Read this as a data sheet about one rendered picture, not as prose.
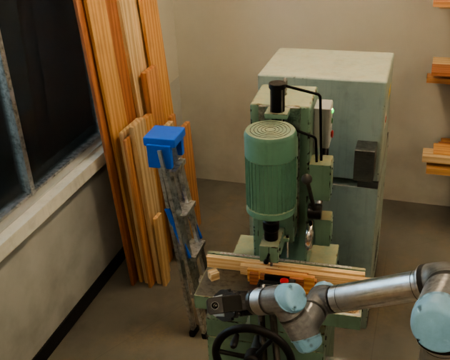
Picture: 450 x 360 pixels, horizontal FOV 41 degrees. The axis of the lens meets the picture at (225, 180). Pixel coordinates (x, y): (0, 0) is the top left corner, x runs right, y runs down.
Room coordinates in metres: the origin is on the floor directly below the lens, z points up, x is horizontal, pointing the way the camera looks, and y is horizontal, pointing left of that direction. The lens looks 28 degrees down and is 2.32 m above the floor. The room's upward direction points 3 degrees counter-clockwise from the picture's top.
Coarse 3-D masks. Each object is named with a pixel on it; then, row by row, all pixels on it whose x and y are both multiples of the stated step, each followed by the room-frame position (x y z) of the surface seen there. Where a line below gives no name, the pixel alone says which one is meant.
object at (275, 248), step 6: (282, 228) 1.92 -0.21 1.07; (282, 234) 1.88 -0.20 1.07; (264, 240) 1.85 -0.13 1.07; (282, 240) 1.88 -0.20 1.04; (264, 246) 1.81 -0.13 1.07; (270, 246) 1.81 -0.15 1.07; (276, 246) 1.80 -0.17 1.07; (282, 246) 1.88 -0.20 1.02; (264, 252) 1.81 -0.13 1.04; (270, 252) 1.81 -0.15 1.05; (276, 252) 1.80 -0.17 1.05; (264, 258) 1.81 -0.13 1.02; (270, 258) 1.81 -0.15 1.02; (276, 258) 1.80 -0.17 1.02
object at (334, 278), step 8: (248, 264) 1.88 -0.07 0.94; (240, 272) 1.88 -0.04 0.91; (304, 272) 1.82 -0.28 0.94; (312, 272) 1.81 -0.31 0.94; (320, 272) 1.81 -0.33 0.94; (320, 280) 1.80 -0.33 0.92; (328, 280) 1.79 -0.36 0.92; (336, 280) 1.78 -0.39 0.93; (344, 280) 1.77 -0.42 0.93; (352, 280) 1.76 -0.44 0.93
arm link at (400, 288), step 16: (416, 272) 1.18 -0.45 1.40; (432, 272) 1.14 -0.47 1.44; (320, 288) 1.34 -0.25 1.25; (336, 288) 1.29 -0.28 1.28; (352, 288) 1.26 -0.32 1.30; (368, 288) 1.23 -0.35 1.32; (384, 288) 1.21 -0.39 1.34; (400, 288) 1.19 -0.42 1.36; (416, 288) 1.15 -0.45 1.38; (320, 304) 1.28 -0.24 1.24; (336, 304) 1.26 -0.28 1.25; (352, 304) 1.24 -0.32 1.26; (368, 304) 1.22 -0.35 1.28; (384, 304) 1.20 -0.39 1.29
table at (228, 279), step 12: (204, 276) 1.87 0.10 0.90; (228, 276) 1.87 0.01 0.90; (240, 276) 1.86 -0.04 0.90; (204, 288) 1.80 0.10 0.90; (216, 288) 1.80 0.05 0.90; (228, 288) 1.80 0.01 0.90; (240, 288) 1.79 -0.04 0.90; (252, 288) 1.79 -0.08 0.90; (204, 300) 1.76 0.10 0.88; (360, 312) 1.63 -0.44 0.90; (324, 324) 1.64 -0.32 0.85; (336, 324) 1.62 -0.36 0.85; (348, 324) 1.61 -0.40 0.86; (360, 324) 1.60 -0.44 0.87; (288, 336) 1.58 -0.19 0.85
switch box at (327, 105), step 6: (318, 102) 2.14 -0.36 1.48; (324, 102) 2.14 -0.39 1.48; (330, 102) 2.14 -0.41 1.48; (318, 108) 2.08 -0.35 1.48; (324, 108) 2.08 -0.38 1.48; (330, 108) 2.08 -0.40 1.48; (318, 114) 2.08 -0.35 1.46; (324, 114) 2.07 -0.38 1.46; (330, 114) 2.07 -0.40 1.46; (318, 120) 2.08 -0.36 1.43; (324, 120) 2.07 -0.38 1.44; (330, 120) 2.08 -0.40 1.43; (318, 126) 2.08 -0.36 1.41; (324, 126) 2.07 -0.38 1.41; (330, 126) 2.09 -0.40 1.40; (318, 132) 2.08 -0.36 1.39; (324, 132) 2.07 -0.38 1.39; (330, 132) 2.10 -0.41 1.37; (318, 138) 2.08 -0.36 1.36; (324, 138) 2.07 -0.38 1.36; (330, 138) 2.11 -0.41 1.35; (318, 144) 2.08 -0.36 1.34; (324, 144) 2.07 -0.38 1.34
